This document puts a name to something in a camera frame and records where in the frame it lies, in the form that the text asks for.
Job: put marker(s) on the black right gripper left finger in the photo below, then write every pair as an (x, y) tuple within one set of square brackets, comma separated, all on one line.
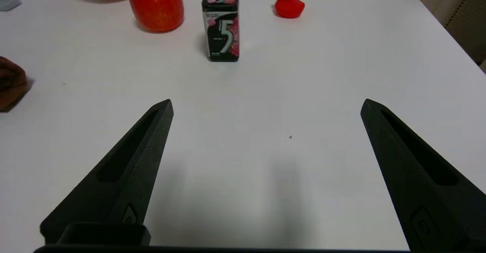
[(121, 177)]

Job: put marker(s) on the black gum box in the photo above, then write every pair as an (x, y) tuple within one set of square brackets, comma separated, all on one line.
[(221, 25)]

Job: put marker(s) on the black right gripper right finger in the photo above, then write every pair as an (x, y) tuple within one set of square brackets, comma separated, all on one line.
[(417, 184)]

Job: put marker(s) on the red rubber duck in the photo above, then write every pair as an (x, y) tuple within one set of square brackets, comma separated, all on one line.
[(288, 7)]

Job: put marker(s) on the red apple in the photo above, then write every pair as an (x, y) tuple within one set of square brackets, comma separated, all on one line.
[(156, 6)]

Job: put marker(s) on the brown cloth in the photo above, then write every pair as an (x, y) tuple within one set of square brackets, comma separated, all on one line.
[(10, 84)]

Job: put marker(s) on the beige perforated panel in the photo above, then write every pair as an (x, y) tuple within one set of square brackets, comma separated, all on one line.
[(469, 17)]

